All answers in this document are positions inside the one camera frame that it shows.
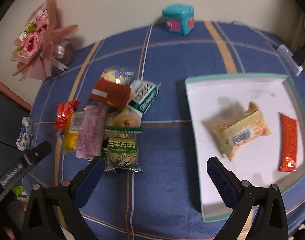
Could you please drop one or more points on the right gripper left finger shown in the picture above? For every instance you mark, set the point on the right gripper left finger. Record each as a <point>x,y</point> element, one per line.
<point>41,222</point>

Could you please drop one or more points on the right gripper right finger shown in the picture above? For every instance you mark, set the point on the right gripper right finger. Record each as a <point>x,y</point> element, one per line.
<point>270,221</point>

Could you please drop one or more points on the long red snack packet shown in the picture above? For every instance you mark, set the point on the long red snack packet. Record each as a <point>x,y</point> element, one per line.
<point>288,144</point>

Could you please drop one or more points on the pink snack packet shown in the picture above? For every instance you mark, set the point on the pink snack packet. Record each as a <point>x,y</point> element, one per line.
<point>90,137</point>

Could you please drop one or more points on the yellow cake packet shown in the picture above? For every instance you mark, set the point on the yellow cake packet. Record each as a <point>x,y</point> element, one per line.
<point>74,124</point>

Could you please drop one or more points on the green rice cracker packet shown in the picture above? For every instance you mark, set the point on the green rice cracker packet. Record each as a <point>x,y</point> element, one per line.
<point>122,149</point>

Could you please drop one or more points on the small red snack packet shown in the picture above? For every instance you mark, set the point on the small red snack packet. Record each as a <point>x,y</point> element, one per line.
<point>64,110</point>

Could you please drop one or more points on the beige bread packet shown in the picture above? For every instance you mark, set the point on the beige bread packet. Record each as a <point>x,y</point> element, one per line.
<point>243,128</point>

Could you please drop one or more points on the round pastry packet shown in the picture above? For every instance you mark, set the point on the round pastry packet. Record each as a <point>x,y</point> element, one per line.
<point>127,119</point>

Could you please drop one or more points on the dark red packet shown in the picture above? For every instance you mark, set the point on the dark red packet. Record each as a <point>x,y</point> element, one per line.
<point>111,94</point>

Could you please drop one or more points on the green white corn packet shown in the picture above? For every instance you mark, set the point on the green white corn packet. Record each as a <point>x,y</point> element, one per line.
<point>143,93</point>

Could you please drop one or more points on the clear bun packet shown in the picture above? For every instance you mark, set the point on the clear bun packet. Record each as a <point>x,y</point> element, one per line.
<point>118,75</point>

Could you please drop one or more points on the white tray with green rim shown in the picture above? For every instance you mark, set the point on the white tray with green rim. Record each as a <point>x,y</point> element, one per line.
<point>224,96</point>

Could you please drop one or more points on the blue plaid tablecloth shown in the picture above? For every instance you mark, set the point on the blue plaid tablecloth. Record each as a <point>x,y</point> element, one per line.
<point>163,202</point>

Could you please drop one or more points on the pink flower bouquet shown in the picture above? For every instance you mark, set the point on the pink flower bouquet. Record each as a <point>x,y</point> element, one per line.
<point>36,43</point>

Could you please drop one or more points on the black power adapter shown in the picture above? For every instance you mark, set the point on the black power adapter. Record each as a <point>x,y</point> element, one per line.
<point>299,55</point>

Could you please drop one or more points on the white power strip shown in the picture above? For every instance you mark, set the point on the white power strip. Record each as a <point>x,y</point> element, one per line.
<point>288,56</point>

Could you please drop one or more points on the teal house toy box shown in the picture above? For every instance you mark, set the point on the teal house toy box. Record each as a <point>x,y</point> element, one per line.
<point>179,18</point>

